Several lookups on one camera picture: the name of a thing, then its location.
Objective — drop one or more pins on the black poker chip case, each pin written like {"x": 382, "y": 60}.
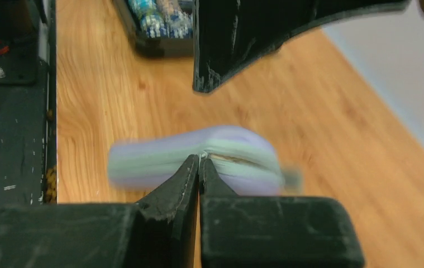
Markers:
{"x": 158, "y": 29}

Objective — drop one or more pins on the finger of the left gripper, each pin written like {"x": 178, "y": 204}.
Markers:
{"x": 231, "y": 35}

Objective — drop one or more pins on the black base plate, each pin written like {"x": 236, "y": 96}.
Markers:
{"x": 27, "y": 100}

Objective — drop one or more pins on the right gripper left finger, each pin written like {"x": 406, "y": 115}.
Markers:
{"x": 156, "y": 231}

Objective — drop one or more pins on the grey glasses case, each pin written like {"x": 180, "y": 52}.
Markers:
{"x": 245, "y": 161}

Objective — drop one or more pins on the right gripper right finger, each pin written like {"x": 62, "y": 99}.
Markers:
{"x": 271, "y": 231}

